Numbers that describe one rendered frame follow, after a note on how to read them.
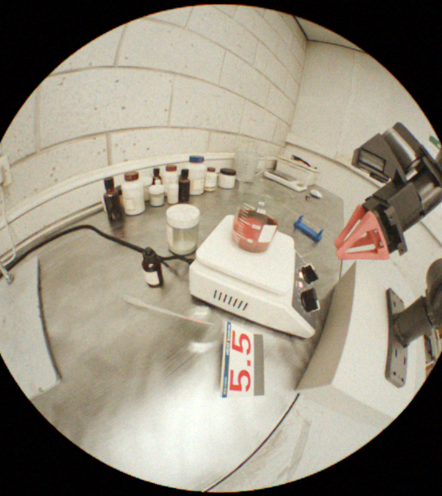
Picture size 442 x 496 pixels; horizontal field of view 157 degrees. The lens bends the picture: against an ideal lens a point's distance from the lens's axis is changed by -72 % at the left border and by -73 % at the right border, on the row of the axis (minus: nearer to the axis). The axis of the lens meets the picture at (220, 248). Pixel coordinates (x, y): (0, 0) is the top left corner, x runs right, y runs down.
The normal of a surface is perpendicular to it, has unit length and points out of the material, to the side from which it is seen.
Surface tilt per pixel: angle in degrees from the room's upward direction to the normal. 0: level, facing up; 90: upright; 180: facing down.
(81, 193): 90
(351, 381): 4
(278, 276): 0
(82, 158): 90
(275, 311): 90
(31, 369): 0
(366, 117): 90
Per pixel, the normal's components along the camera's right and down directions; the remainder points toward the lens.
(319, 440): 0.15, -0.75
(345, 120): -0.65, 0.42
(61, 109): 0.74, 0.51
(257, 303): -0.38, 0.56
